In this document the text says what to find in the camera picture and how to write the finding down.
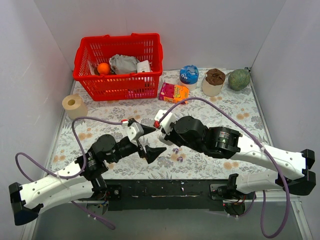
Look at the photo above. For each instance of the red plastic shopping basket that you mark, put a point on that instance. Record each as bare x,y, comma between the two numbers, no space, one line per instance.
99,49

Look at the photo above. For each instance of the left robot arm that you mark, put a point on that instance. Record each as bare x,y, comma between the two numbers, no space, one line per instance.
81,179

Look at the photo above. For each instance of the white earbud charging case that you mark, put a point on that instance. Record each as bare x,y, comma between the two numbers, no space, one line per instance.
162,139

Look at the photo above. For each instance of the blue wrapped paper roll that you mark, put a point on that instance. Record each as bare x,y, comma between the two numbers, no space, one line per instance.
188,77

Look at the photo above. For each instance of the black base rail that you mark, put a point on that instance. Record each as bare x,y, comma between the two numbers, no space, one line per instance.
172,194

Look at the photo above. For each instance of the brown topped paper roll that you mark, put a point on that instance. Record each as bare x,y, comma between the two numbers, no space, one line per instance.
213,82

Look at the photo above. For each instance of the clear snack bag in basket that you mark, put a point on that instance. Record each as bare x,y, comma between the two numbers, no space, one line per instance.
93,68

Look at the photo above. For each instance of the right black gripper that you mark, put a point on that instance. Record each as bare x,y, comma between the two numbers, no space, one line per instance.
167,136

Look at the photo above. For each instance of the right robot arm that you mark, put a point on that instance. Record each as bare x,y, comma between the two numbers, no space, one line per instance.
285,170

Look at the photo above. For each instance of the crumpled grey cloth bag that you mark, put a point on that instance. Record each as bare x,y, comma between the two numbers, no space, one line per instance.
123,64

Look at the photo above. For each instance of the purple earbud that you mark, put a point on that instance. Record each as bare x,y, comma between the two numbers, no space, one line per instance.
180,159
175,150

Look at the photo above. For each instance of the beige paper roll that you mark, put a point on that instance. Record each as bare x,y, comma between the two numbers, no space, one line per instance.
74,106

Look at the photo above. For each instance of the pink orange candy box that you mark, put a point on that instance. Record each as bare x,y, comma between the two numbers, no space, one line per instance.
173,93

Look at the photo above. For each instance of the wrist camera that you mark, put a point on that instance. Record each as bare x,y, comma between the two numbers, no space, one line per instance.
165,124
133,129

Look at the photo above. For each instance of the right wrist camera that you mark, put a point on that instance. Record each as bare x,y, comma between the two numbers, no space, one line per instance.
165,124

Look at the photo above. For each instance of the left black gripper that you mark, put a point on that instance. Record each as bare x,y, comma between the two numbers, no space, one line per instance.
140,146

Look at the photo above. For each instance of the green melon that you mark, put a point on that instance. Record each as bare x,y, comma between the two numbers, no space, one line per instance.
239,79

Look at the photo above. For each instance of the white box in basket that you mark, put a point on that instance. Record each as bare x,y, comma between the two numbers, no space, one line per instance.
143,67

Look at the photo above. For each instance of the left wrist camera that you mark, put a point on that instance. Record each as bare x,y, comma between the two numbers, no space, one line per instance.
133,129

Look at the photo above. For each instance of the orange fruit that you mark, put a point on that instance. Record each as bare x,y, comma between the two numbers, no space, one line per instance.
103,68

